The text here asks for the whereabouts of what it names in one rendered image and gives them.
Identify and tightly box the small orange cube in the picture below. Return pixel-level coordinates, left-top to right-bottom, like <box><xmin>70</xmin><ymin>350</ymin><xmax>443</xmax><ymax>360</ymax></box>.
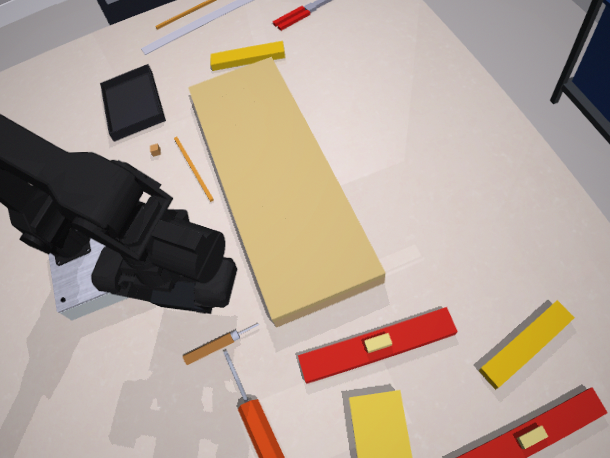
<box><xmin>150</xmin><ymin>143</ymin><xmax>161</xmax><ymax>157</ymax></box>

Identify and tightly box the tan rectangular panel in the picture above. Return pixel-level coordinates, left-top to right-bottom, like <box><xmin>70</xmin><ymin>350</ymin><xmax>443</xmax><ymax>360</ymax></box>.
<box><xmin>189</xmin><ymin>57</ymin><xmax>385</xmax><ymax>327</ymax></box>

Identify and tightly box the red flat bar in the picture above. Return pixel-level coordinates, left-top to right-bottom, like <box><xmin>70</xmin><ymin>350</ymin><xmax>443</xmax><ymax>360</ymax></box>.
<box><xmin>456</xmin><ymin>387</ymin><xmax>607</xmax><ymax>458</ymax></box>
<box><xmin>298</xmin><ymin>307</ymin><xmax>457</xmax><ymax>384</ymax></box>

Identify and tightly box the orange long thin bar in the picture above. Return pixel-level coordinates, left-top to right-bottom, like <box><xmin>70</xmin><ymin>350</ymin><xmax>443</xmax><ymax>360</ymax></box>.
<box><xmin>155</xmin><ymin>0</ymin><xmax>216</xmax><ymax>30</ymax></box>
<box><xmin>174</xmin><ymin>137</ymin><xmax>214</xmax><ymax>202</ymax></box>

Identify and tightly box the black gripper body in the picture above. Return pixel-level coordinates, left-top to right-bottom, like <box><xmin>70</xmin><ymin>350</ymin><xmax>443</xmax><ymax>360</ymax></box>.
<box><xmin>91</xmin><ymin>246</ymin><xmax>237</xmax><ymax>308</ymax></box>

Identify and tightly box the light grey flat bar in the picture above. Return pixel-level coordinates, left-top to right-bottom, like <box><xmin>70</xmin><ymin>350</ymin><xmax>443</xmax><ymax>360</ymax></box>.
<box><xmin>141</xmin><ymin>0</ymin><xmax>255</xmax><ymax>55</ymax></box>

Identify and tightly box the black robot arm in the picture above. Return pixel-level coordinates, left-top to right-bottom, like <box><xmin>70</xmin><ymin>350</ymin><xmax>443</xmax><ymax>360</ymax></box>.
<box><xmin>0</xmin><ymin>114</ymin><xmax>226</xmax><ymax>283</ymax></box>

